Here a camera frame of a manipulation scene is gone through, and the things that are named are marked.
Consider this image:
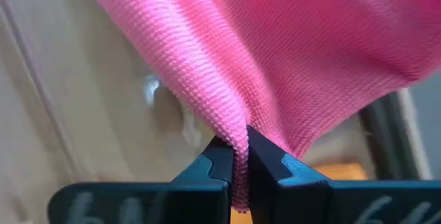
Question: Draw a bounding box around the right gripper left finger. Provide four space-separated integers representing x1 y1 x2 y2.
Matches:
47 134 236 224

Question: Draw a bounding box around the clear plastic bin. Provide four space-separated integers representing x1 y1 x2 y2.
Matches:
0 0 221 183

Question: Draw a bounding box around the pink microfiber towel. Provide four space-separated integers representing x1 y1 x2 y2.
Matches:
77 0 441 214

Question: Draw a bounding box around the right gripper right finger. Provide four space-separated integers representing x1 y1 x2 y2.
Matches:
246 125 441 224

